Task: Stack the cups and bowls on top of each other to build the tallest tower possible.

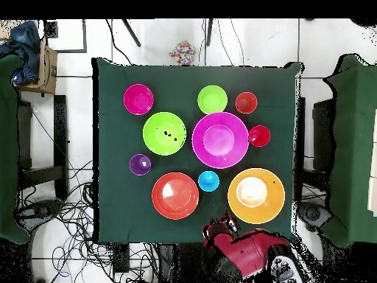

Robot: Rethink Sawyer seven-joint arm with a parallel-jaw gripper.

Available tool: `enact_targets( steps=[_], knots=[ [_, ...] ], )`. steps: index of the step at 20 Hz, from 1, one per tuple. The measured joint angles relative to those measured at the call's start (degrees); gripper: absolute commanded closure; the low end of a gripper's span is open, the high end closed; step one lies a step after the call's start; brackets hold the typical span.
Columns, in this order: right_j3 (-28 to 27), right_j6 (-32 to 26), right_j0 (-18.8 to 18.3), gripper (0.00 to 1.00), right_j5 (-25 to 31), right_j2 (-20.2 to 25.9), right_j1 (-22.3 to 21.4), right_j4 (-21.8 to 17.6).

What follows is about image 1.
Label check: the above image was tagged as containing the dark green table cloth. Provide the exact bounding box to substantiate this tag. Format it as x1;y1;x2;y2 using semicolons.
91;57;304;245

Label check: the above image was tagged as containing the blue cable loop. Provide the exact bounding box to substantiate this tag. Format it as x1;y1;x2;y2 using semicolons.
52;246;72;279

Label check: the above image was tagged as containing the red-orange cup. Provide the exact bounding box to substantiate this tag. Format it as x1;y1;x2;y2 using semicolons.
234;91;258;115

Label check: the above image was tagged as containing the blue cup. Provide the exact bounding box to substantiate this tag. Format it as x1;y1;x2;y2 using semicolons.
197;170;220;193

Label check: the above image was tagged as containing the red-orange bowl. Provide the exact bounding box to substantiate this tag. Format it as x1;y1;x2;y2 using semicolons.
151;172;200;220

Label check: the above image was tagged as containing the black metal frame stand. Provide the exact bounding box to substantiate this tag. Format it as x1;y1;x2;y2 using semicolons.
17;94;69;201
294;97;337;204

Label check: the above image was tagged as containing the large pink bowl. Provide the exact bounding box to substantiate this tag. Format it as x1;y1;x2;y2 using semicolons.
191;111;250;170

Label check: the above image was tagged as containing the small green bowl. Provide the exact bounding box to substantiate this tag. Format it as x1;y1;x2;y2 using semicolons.
197;85;228;115

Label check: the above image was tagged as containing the thin black square frame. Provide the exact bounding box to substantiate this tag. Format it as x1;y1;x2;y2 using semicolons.
43;18;88;54

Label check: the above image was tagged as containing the large orange bowl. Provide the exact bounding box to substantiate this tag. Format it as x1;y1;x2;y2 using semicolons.
227;167;286;225

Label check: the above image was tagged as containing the black power strip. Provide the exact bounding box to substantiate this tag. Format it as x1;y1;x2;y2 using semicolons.
113;244;130;273

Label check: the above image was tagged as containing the blue cloth bundle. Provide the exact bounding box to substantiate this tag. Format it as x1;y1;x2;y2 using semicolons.
0;20;42;85

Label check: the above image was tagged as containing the small pink bowl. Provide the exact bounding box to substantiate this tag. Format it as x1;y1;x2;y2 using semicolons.
122;83;155;116

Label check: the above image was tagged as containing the large green bowl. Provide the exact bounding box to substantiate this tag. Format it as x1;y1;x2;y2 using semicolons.
142;111;187;156

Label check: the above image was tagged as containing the black tripod leg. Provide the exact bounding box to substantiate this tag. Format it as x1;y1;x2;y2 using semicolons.
205;18;214;46
121;18;141;47

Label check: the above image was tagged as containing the brown cardboard box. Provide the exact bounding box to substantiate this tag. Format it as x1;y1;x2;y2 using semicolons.
15;38;59;95

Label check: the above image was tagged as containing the tangle of black cables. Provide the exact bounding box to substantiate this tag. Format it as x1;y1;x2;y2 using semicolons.
17;160;160;283

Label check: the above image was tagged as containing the red cup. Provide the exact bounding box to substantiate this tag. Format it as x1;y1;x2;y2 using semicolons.
248;125;271;147

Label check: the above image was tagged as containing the green cloth covered side table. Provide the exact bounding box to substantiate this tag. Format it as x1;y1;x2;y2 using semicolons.
322;53;377;248
0;54;32;245

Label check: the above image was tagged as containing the purple cup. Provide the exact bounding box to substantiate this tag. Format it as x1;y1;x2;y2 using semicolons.
129;153;152;177

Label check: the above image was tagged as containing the colourful patterned box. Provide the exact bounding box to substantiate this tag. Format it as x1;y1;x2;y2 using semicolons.
169;40;197;66

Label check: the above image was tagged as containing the black pedestal leg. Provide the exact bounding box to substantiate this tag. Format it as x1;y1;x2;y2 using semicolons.
297;201;334;234
14;198;64;234

